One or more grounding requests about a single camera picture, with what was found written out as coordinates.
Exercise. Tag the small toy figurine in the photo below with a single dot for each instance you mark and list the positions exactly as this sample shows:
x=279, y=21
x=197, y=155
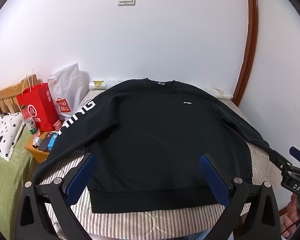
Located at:
x=36, y=141

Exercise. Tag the white flower print pillow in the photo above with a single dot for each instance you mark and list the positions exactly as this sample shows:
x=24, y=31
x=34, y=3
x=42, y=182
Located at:
x=7, y=132

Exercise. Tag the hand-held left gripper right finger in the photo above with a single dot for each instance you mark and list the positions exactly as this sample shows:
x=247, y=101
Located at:
x=213, y=180

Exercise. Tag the black sweatshirt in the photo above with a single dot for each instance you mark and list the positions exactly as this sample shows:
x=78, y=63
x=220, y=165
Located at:
x=152, y=142

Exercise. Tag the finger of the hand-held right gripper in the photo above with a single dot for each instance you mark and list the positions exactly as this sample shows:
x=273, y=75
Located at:
x=296, y=153
x=281, y=161

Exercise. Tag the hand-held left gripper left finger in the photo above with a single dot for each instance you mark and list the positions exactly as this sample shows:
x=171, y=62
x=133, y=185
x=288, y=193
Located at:
x=80, y=177

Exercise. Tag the person's right hand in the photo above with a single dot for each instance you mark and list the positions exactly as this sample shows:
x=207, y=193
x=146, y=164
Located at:
x=291, y=217

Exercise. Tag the green label water bottle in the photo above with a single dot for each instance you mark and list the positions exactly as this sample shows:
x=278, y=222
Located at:
x=31, y=122

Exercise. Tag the wooden nightstand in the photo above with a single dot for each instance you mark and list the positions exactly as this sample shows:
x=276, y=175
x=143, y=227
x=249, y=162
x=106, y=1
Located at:
x=36, y=152

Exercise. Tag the green blanket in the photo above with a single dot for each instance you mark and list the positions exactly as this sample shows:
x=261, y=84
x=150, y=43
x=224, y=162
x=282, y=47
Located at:
x=5, y=180

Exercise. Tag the red paper shopping bag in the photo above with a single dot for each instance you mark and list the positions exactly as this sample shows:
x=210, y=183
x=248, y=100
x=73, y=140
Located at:
x=37, y=100

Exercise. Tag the small pink packet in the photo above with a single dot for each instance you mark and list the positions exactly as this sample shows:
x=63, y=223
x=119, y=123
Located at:
x=57, y=125

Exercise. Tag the dark smartphone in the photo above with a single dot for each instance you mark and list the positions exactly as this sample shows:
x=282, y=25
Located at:
x=45, y=142

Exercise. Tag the brown wooden door frame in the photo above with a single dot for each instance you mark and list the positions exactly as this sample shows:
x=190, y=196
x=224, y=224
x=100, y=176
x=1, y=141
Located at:
x=251, y=30

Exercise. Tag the striped grey mattress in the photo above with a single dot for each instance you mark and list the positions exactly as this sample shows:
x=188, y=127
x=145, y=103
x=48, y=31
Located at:
x=140, y=225

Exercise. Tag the white plastic shopping bag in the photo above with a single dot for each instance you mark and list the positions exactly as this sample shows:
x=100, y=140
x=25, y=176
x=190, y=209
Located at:
x=65, y=85

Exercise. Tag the small blue box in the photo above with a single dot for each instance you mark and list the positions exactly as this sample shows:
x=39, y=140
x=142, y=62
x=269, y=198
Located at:
x=52, y=141

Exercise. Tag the wooden headboard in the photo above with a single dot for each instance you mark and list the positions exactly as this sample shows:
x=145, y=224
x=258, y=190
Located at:
x=5, y=92

